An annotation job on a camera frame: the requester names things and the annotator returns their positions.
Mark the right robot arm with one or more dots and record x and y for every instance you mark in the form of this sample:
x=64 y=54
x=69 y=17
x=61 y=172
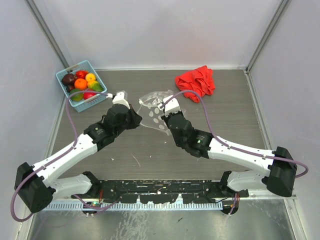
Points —
x=266 y=169

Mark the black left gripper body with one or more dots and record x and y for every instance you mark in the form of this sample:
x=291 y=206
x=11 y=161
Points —
x=130 y=122

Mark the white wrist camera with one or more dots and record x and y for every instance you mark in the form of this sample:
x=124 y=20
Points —
x=121 y=97
x=169 y=106

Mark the dark red apple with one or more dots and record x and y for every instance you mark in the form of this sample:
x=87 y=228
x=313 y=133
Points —
x=69 y=79

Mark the yellow lemon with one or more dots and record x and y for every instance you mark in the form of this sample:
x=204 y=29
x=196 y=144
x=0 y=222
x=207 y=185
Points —
x=90 y=77

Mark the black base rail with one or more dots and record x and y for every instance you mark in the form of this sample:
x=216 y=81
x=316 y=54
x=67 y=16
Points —
x=157 y=191

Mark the yellow green mango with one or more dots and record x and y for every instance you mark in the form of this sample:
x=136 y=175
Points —
x=95 y=86

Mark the clear dotted zip bag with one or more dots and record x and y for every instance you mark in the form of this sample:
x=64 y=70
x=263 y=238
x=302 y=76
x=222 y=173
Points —
x=150 y=113

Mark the red cloth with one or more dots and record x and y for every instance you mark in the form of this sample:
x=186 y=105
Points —
x=199 y=80

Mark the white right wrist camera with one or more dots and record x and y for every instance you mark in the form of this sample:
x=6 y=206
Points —
x=169 y=106

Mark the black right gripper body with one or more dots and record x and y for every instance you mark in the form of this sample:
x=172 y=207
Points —
x=166 y=118

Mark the small dark plum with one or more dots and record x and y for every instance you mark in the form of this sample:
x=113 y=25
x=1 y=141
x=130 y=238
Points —
x=69 y=88

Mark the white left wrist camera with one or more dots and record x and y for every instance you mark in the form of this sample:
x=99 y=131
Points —
x=121 y=97

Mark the green orange fruit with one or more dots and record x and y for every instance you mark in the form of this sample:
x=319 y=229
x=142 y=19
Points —
x=76 y=95

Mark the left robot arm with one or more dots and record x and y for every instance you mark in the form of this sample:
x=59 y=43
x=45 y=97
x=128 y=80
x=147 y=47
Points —
x=40 y=184

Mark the light blue plastic basket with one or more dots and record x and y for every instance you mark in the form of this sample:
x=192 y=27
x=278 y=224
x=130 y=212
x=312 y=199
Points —
x=84 y=104

